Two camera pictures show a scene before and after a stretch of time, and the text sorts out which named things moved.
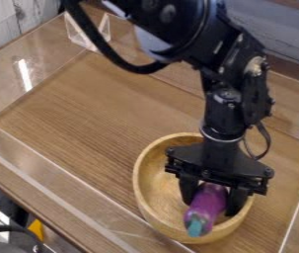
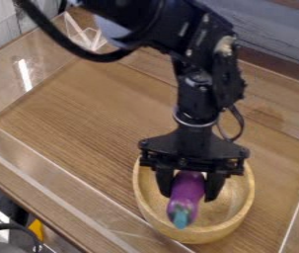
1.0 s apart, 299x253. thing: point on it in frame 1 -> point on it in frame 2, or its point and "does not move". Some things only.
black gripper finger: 189,184 -> 165,177
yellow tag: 37,228 does not move
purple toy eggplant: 209,203 -> 187,190
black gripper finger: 237,200 -> 215,184
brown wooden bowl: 158,194 does not move
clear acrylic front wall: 45,207 does not move
